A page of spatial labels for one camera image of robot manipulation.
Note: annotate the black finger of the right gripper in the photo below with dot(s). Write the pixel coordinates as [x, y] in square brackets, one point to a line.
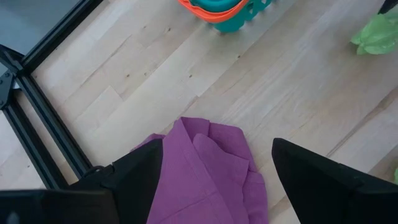
[391, 4]

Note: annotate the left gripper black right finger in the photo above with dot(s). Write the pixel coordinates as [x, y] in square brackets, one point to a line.
[326, 193]

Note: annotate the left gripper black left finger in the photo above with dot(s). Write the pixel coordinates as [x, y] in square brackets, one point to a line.
[136, 186]

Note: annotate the round green toy fruit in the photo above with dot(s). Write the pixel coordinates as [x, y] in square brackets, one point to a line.
[396, 175]

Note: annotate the teal basket with orange rim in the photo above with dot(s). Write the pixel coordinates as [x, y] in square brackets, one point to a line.
[217, 15]

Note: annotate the purple cloth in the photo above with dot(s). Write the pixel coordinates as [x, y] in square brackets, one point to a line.
[211, 174]

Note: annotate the black aluminium table frame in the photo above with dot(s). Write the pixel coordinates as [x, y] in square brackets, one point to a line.
[43, 124]

